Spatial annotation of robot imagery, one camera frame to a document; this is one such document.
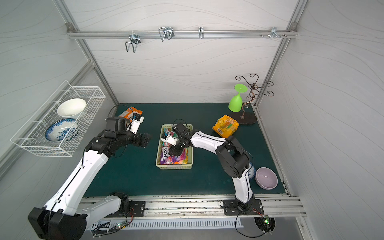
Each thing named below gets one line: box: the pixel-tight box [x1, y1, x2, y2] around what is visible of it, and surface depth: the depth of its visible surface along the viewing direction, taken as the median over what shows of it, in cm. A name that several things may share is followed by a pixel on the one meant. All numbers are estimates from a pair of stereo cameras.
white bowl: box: [57, 98, 87, 118], surface depth 71 cm
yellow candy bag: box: [212, 115, 240, 138], surface depth 103 cm
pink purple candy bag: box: [160, 146, 188, 165], surface depth 86 cm
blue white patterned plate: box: [45, 118, 79, 142], surface depth 65 cm
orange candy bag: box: [118, 106, 143, 122], surface depth 117 cm
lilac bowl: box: [255, 166, 279, 190], surface depth 82 cm
